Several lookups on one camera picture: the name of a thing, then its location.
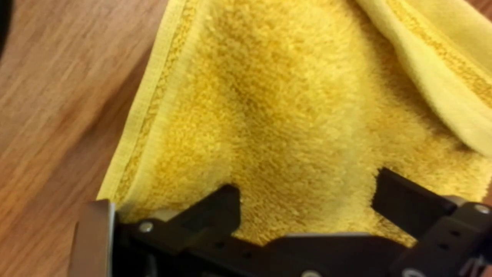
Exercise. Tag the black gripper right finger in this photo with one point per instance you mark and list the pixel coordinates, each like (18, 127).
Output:
(435, 221)

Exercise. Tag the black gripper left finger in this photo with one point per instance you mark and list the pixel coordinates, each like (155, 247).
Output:
(200, 225)

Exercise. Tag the yellow towel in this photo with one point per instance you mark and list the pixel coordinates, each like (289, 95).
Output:
(286, 113)

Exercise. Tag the silver metal plate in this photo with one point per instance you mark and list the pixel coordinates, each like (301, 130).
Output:
(94, 241)

